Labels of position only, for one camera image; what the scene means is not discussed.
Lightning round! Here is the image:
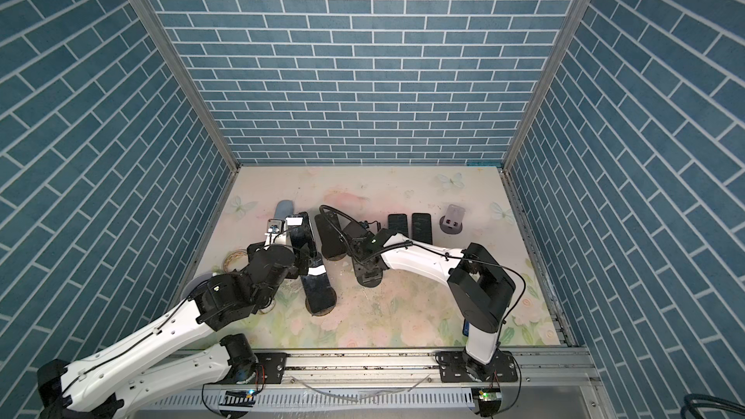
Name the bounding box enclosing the teal case phone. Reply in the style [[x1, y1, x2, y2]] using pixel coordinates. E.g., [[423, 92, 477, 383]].
[[387, 213, 409, 239]]

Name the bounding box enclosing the black phone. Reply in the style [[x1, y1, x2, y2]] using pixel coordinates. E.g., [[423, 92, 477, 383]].
[[288, 211, 318, 261], [301, 258, 338, 301]]

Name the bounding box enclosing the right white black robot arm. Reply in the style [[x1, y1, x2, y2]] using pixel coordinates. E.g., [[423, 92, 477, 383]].
[[318, 205, 522, 382]]

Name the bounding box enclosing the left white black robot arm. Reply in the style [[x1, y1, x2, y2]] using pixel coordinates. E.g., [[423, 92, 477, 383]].
[[37, 213, 314, 418]]

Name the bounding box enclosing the middle round phone stand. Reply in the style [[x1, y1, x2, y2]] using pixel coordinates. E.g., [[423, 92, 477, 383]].
[[353, 264, 383, 288]]

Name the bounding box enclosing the round phone stand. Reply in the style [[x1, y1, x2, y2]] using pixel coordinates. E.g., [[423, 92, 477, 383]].
[[306, 298, 337, 317], [353, 264, 383, 288]]

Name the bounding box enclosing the purple case phone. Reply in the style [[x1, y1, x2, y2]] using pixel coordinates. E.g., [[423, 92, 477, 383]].
[[314, 213, 347, 261]]

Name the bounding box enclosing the front round phone stand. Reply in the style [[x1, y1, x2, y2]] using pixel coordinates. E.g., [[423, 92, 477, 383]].
[[306, 298, 337, 317]]

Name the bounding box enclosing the grey right phone stand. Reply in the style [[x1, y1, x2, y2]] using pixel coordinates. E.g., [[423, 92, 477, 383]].
[[438, 205, 466, 235]]

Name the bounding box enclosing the grey glasses case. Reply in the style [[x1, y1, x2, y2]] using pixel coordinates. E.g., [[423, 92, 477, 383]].
[[274, 200, 295, 221]]

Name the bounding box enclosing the blue black rectangular device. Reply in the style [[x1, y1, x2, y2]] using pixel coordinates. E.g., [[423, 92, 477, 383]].
[[462, 320, 471, 339]]

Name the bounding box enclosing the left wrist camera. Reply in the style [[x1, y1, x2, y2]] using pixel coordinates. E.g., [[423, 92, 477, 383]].
[[266, 218, 286, 244]]

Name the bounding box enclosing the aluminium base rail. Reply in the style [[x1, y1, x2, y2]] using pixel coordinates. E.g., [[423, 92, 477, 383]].
[[109, 346, 618, 419]]

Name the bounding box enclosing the black cable bottom right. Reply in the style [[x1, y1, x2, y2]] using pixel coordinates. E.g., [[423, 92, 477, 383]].
[[679, 394, 745, 419]]

